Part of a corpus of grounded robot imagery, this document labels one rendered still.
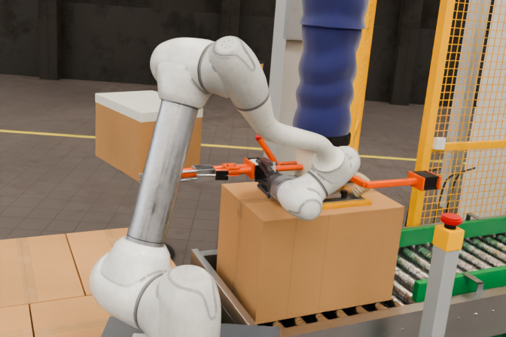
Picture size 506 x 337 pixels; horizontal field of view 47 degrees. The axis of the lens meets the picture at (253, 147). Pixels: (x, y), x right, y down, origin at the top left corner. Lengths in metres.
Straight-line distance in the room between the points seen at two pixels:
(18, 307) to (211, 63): 1.27
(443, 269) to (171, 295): 0.99
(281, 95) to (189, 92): 1.72
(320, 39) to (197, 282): 1.02
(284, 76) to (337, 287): 1.32
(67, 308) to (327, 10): 1.40
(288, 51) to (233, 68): 1.77
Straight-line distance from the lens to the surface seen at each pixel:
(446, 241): 2.01
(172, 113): 1.51
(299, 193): 1.80
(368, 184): 2.07
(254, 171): 2.09
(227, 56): 1.40
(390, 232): 2.32
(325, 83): 2.09
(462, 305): 2.49
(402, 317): 2.31
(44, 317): 2.25
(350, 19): 2.08
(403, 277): 2.69
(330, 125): 2.12
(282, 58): 3.17
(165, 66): 1.53
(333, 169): 1.81
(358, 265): 2.29
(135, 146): 3.32
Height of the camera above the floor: 1.70
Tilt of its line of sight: 15 degrees down
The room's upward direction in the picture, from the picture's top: 4 degrees clockwise
